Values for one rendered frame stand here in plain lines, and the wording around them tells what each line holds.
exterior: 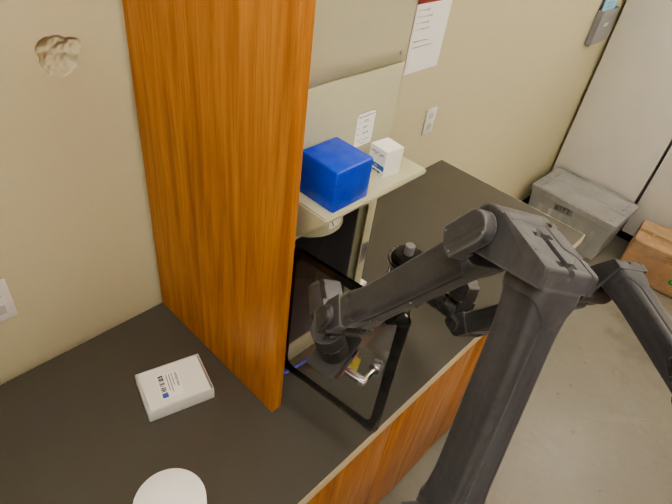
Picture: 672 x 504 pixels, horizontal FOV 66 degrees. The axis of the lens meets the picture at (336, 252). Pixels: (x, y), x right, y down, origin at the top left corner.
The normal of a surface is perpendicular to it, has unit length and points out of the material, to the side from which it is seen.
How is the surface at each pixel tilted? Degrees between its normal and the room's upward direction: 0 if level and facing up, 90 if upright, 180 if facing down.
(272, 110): 90
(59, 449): 0
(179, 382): 0
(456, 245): 73
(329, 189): 90
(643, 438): 0
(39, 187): 90
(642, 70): 90
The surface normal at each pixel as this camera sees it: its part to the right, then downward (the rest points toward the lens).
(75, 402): 0.12, -0.76
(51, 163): 0.71, 0.51
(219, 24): -0.69, 0.39
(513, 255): -0.89, -0.15
